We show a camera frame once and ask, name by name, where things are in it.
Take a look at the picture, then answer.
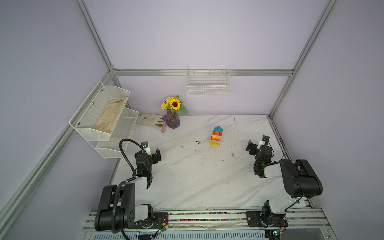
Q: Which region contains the teal triangular wood block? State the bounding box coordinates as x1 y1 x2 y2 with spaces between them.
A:
213 126 223 133

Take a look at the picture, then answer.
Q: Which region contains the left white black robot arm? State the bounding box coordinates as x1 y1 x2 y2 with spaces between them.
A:
94 148 162 234

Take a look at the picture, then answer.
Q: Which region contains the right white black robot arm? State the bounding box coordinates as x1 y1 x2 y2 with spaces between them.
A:
246 140 323 228

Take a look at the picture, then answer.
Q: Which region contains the pink tube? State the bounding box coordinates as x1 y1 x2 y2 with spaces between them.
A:
161 122 167 133

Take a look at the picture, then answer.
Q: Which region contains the white cloth on table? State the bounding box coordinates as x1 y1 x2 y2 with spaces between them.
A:
136 114 164 130

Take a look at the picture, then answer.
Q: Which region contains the dark purple glass vase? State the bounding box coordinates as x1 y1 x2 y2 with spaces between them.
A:
166 110 181 129

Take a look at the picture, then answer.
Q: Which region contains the white lower mesh shelf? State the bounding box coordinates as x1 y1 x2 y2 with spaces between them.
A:
95 108 139 159

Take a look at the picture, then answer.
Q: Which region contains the white mesh shelf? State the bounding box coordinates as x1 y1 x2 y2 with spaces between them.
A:
69 82 131 142
95 108 139 159

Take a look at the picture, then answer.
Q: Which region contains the sunflower bouquet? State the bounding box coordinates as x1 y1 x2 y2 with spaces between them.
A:
161 95 190 116

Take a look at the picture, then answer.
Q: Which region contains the beige cloth in shelf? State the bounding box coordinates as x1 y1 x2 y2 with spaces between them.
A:
94 97 128 134

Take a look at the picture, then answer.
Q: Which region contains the white upper mesh shelf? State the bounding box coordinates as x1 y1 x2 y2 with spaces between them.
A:
69 82 131 142

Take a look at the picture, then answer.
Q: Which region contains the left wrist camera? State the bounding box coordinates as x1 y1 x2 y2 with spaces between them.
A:
141 142 152 156

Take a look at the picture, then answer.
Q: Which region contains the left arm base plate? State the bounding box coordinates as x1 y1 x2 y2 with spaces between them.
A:
133 212 169 229

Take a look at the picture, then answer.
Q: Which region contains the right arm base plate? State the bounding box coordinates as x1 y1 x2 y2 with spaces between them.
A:
246 211 288 228

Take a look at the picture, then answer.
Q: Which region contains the aluminium front rail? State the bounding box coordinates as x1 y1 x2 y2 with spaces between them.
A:
80 208 337 240

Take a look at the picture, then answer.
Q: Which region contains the white wire wall basket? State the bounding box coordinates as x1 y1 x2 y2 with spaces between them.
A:
187 65 232 97

